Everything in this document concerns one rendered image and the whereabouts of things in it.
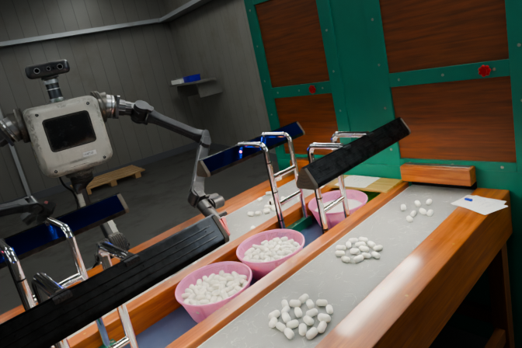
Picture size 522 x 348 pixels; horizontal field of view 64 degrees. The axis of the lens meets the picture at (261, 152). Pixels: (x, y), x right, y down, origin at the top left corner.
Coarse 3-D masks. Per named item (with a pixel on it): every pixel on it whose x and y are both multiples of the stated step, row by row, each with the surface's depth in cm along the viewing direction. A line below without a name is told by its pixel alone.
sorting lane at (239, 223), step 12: (288, 192) 222; (312, 192) 214; (252, 204) 215; (264, 204) 212; (288, 204) 205; (228, 216) 207; (240, 216) 203; (252, 216) 200; (264, 216) 197; (228, 228) 192; (240, 228) 189; (132, 300) 148
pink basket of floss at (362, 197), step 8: (328, 192) 201; (336, 192) 201; (352, 192) 197; (360, 192) 193; (312, 200) 196; (328, 200) 200; (360, 200) 193; (312, 208) 193; (328, 216) 179; (320, 224) 187; (328, 224) 182
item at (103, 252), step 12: (108, 252) 97; (120, 252) 93; (108, 264) 104; (36, 276) 91; (36, 288) 93; (48, 288) 84; (60, 288) 82; (60, 300) 80; (120, 312) 106; (132, 336) 108
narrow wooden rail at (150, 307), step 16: (288, 208) 193; (272, 224) 180; (288, 224) 187; (240, 240) 171; (208, 256) 163; (224, 256) 163; (160, 288) 146; (128, 304) 140; (144, 304) 140; (160, 304) 144; (176, 304) 148; (112, 320) 133; (144, 320) 140; (80, 336) 128; (96, 336) 129; (112, 336) 132
